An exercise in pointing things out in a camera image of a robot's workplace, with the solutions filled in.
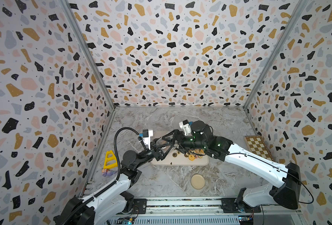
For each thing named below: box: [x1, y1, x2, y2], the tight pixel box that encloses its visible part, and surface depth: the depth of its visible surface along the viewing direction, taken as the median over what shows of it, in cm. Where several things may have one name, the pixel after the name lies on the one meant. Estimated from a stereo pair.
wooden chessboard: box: [243, 135, 274, 162], surface depth 97 cm
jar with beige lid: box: [155, 137, 171, 153], surface depth 63 cm
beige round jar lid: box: [190, 173, 206, 190], surface depth 83 cm
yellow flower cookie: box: [188, 154, 196, 162], surface depth 92 cm
